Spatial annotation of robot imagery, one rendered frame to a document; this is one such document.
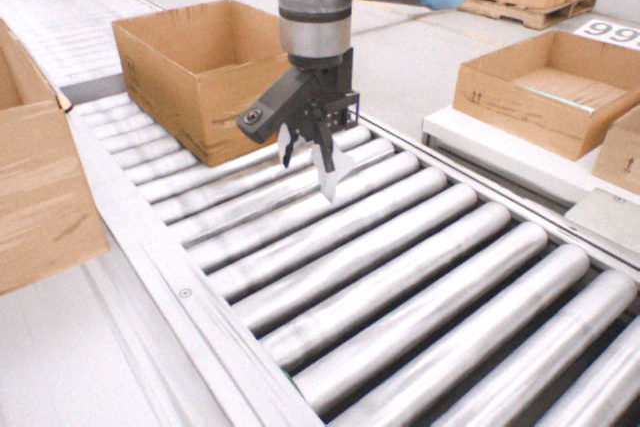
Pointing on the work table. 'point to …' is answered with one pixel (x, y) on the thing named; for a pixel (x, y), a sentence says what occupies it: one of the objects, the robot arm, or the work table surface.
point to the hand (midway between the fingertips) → (303, 182)
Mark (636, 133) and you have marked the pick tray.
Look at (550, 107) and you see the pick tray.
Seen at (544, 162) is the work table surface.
